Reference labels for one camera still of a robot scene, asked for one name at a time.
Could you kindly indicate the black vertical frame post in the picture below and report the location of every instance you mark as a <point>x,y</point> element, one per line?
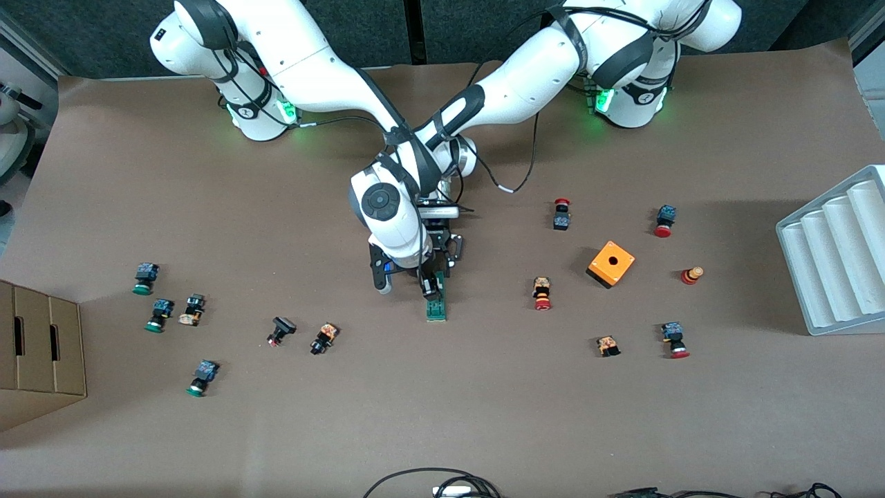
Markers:
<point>415,28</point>

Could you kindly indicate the white rounded device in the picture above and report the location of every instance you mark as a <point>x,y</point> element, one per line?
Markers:
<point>14,138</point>

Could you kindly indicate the red mushroom pushbutton blue block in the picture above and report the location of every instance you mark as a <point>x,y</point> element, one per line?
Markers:
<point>674,339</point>
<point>664,220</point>

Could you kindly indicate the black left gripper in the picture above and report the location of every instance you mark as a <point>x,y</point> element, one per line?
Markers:
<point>440,242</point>

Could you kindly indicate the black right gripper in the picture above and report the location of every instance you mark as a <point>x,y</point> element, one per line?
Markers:
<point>436,262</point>

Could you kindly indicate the red emergency stop orange block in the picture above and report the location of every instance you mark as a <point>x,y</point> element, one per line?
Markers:
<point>542,293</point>

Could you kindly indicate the orange contact block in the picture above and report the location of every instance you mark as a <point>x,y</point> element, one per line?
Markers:
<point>608,345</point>

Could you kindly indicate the green mushroom pushbutton switch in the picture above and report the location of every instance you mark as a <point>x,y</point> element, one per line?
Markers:
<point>145,278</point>
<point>202,377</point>
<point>160,315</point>

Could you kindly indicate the red yellow emergency stop head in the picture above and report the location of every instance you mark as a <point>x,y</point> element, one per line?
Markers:
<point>692,275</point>

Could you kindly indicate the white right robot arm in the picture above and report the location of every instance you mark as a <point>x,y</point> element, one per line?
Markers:
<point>311,62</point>

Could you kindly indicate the brown cardboard box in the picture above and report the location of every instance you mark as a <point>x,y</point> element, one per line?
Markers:
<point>41,346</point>

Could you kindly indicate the white power adapter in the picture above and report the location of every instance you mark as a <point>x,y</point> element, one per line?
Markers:
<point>453,492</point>

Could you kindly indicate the red pushbutton black block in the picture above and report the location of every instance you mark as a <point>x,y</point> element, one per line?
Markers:
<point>561,216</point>

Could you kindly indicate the black mushroom button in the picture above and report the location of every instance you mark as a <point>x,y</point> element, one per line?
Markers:
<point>281,330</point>

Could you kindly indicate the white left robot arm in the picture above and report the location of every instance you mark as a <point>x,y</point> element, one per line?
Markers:
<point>525,90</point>

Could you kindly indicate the black selector switch orange block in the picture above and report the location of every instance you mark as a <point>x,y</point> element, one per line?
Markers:
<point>192,309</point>
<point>323,338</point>

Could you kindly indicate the orange push button enclosure box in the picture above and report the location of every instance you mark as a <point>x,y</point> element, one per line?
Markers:
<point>611,263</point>

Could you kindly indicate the grey ridged plastic tray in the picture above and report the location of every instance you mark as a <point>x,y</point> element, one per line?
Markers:
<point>836,256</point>

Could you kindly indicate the grey metal cabinet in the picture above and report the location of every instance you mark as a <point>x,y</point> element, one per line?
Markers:
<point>872,83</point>

